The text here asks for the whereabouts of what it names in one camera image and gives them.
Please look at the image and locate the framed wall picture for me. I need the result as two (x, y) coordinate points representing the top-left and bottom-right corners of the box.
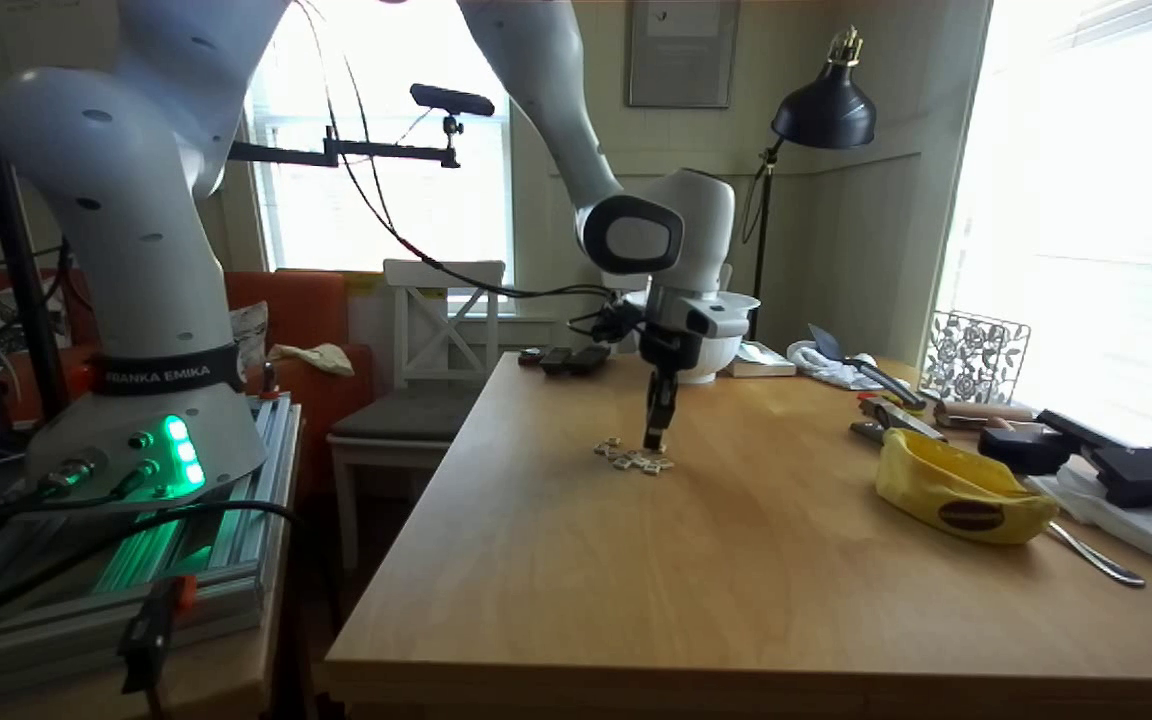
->
(622, 0), (741, 113)

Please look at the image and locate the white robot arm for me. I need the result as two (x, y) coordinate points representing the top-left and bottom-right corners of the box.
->
(0, 0), (735, 501)

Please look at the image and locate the white wire lattice cube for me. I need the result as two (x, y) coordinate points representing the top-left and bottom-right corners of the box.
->
(925, 312), (1030, 402)

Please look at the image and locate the camera on black boom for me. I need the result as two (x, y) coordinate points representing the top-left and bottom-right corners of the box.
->
(226, 85), (494, 169)

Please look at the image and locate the yellow plastic container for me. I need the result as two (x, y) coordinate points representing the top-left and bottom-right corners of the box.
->
(876, 429), (1058, 547)

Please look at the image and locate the white wooden chair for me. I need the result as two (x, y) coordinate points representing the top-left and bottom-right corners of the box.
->
(328, 261), (504, 572)

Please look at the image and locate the black desk lamp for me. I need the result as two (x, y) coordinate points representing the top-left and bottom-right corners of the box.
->
(741, 25), (876, 296)

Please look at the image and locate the black remote control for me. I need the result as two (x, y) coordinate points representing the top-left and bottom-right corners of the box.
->
(541, 342), (611, 375)

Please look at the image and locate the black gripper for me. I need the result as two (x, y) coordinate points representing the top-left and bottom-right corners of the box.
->
(592, 301), (716, 450)

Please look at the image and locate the metal spoon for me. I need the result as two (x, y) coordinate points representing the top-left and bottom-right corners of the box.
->
(1045, 518), (1148, 593)

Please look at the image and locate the black stapler tool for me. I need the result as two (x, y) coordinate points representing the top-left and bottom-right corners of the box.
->
(975, 407), (1152, 506)

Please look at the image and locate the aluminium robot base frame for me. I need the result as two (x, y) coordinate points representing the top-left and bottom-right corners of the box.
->
(0, 397), (305, 698)

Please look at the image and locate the white plastic colander bowl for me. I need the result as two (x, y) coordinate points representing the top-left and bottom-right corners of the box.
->
(678, 292), (759, 385)

